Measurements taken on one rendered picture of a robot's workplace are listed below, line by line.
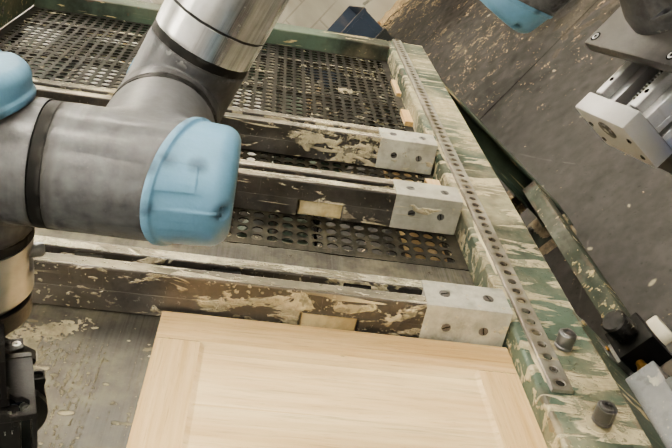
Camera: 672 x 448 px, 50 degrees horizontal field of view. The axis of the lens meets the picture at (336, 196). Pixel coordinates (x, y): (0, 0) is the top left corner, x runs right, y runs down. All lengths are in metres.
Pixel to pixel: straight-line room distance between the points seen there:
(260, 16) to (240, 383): 0.53
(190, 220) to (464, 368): 0.66
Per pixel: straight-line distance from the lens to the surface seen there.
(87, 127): 0.42
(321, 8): 6.16
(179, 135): 0.41
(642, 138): 1.09
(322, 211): 1.31
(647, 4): 1.09
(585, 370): 1.05
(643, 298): 2.30
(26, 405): 0.53
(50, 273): 1.02
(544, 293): 1.18
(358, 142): 1.53
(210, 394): 0.90
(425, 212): 1.33
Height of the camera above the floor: 1.57
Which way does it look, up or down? 21 degrees down
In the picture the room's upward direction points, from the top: 48 degrees counter-clockwise
